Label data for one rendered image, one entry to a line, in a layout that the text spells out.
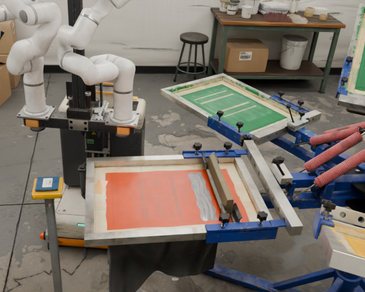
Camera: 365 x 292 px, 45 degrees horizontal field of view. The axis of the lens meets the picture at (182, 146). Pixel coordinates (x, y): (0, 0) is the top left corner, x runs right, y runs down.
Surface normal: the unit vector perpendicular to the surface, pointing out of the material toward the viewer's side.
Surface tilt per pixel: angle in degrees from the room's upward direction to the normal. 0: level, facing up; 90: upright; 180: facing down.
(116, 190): 0
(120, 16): 90
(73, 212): 0
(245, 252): 0
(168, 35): 90
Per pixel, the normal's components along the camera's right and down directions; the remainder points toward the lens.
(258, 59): 0.22, 0.50
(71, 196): 0.07, -0.85
